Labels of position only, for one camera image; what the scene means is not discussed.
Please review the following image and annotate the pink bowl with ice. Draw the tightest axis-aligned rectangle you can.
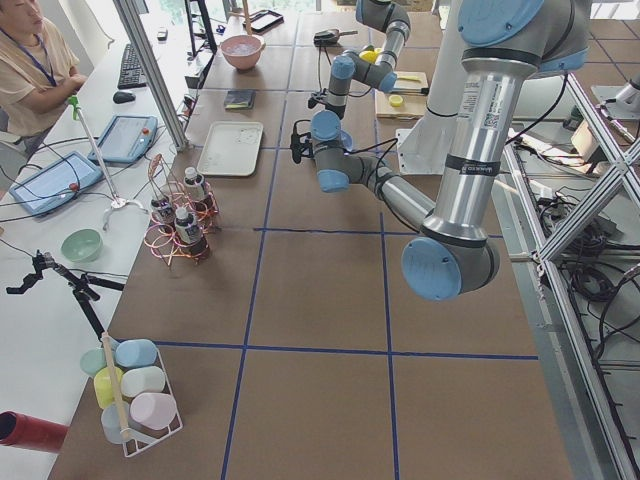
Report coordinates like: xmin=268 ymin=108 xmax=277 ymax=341
xmin=220 ymin=35 xmax=266 ymax=71

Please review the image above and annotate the aluminium frame post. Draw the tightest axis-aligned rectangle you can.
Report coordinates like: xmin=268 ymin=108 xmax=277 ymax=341
xmin=113 ymin=0 xmax=189 ymax=152

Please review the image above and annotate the tea bottle front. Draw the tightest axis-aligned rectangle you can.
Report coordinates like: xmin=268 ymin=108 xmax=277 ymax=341
xmin=175 ymin=207 xmax=210 ymax=259

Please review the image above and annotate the green bowl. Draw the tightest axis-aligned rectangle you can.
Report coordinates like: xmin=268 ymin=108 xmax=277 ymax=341
xmin=61 ymin=229 xmax=103 ymax=263

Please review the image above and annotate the tea bottle middle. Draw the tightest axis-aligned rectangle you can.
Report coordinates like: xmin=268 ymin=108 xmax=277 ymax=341
xmin=150 ymin=196 xmax=175 ymax=226

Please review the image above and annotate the metal scoop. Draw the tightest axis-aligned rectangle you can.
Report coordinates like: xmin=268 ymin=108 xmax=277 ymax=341
xmin=313 ymin=28 xmax=358 ymax=46

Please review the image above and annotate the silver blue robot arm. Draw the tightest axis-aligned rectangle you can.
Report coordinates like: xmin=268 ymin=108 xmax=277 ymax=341
xmin=290 ymin=1 xmax=591 ymax=301
xmin=308 ymin=0 xmax=411 ymax=119

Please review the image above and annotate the black small tripod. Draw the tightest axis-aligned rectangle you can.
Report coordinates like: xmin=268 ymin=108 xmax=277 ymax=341
xmin=6 ymin=251 xmax=125 ymax=339

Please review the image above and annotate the white wire cup basket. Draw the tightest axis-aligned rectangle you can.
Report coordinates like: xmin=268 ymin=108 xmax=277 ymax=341
xmin=101 ymin=333 xmax=183 ymax=458

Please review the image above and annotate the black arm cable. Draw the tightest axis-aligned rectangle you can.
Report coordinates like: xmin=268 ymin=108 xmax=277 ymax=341
xmin=344 ymin=137 xmax=426 ymax=236

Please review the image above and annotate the seated person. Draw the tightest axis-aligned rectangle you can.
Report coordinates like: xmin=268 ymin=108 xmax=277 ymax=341
xmin=1 ymin=1 xmax=87 ymax=137

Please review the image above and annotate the half lemon slice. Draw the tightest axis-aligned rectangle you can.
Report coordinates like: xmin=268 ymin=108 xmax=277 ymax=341
xmin=388 ymin=94 xmax=404 ymax=108

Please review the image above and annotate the reach grabber stick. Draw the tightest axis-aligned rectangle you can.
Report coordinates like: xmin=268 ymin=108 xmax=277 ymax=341
xmin=67 ymin=95 xmax=149 ymax=231

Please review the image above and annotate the blue teach pendant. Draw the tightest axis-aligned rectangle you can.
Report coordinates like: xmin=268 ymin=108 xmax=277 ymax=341
xmin=9 ymin=151 xmax=103 ymax=216
xmin=97 ymin=115 xmax=158 ymax=165

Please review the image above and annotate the blue plastic cup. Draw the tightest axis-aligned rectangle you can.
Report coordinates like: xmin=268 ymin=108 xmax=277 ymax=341
xmin=115 ymin=339 xmax=158 ymax=369

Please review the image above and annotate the yellow plastic cup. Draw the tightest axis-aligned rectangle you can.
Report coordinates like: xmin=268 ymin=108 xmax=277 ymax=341
xmin=93 ymin=367 xmax=114 ymax=409

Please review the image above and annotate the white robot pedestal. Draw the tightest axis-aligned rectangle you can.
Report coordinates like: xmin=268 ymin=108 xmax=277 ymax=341
xmin=397 ymin=0 xmax=467 ymax=175

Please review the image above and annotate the blue round plate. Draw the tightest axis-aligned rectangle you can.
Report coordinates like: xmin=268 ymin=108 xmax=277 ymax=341
xmin=340 ymin=130 xmax=354 ymax=153

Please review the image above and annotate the blue teach pendant near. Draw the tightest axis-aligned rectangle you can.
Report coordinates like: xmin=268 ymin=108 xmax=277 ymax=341
xmin=9 ymin=151 xmax=103 ymax=216

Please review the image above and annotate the blue teach pendant far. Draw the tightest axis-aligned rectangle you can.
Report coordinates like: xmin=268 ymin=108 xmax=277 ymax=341
xmin=97 ymin=115 xmax=158 ymax=165

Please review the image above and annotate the yellow plastic knife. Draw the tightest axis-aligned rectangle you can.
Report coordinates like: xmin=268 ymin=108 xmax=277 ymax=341
xmin=397 ymin=74 xmax=423 ymax=82

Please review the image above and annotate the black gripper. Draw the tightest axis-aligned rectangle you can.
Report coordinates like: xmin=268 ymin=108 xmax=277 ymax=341
xmin=307 ymin=88 xmax=328 ymax=109
xmin=290 ymin=119 xmax=313 ymax=164

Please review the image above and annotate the white plastic cup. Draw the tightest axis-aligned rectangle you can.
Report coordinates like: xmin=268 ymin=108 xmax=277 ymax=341
xmin=121 ymin=366 xmax=166 ymax=398

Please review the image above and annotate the red cylinder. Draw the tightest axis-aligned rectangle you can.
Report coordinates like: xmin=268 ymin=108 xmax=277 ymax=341
xmin=1 ymin=411 xmax=68 ymax=453

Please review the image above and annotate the tea bottle back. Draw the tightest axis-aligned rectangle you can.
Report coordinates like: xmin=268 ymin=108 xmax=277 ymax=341
xmin=184 ymin=167 xmax=213 ymax=211

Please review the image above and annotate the tea bottle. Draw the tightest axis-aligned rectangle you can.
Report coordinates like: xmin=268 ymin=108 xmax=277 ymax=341
xmin=184 ymin=167 xmax=213 ymax=211
xmin=150 ymin=196 xmax=175 ymax=226
xmin=175 ymin=207 xmax=210 ymax=259

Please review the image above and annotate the pink plastic cup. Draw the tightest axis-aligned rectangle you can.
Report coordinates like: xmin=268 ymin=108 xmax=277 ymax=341
xmin=130 ymin=392 xmax=177 ymax=430

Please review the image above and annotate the cream bear tray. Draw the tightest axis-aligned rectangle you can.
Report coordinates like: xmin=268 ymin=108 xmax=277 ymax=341
xmin=196 ymin=121 xmax=263 ymax=177

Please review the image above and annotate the black keyboard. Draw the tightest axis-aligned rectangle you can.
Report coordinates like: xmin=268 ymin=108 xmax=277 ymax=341
xmin=117 ymin=44 xmax=146 ymax=90

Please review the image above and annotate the black computer mouse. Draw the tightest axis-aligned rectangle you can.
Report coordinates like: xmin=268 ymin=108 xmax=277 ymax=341
xmin=112 ymin=90 xmax=136 ymax=104

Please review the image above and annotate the wooden cutting board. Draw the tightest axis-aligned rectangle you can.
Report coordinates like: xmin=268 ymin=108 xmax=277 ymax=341
xmin=375 ymin=72 xmax=429 ymax=119

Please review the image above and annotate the grey folded cloth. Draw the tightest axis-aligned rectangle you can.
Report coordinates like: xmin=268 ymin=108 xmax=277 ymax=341
xmin=224 ymin=89 xmax=256 ymax=110

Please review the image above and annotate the copper wire bottle rack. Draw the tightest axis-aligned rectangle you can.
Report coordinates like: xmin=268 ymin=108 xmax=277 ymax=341
xmin=144 ymin=154 xmax=219 ymax=265

